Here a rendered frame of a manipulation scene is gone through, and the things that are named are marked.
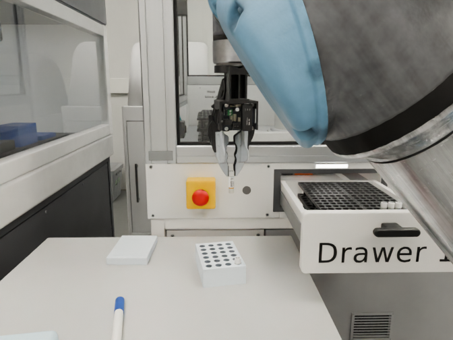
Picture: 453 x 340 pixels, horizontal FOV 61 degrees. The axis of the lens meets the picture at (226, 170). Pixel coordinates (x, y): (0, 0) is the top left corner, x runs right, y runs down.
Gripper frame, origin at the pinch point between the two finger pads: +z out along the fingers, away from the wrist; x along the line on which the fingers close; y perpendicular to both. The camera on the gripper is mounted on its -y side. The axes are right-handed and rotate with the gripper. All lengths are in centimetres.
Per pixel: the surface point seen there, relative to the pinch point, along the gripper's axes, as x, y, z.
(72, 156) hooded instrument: -43, -67, 9
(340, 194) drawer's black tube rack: 25.1, -1.2, 7.3
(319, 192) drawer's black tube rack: 21.2, -3.7, 7.3
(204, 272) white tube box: -6.7, 8.2, 17.9
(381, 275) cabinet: 45, -12, 35
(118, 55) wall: -43, -352, -43
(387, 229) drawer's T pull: 20.9, 22.4, 5.9
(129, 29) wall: -30, -350, -69
